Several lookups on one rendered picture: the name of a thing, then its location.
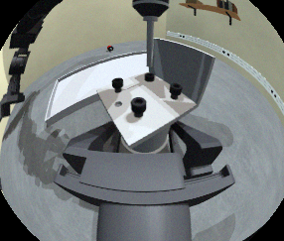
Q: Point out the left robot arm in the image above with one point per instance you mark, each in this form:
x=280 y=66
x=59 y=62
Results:
x=22 y=42

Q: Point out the white shallow rectangular tray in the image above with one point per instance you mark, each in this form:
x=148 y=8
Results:
x=78 y=88

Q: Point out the grey cylinder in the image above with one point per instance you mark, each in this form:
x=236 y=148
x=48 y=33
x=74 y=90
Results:
x=154 y=145

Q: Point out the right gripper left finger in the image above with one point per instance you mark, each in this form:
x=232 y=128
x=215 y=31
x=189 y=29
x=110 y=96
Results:
x=94 y=139

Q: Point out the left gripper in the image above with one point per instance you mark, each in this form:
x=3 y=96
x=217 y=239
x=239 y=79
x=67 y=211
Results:
x=43 y=7

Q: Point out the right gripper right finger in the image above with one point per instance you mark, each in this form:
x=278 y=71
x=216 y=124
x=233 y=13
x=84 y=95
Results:
x=202 y=149

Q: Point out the white l-shaped bracket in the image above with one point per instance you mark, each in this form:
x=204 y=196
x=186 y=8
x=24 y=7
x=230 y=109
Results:
x=172 y=63

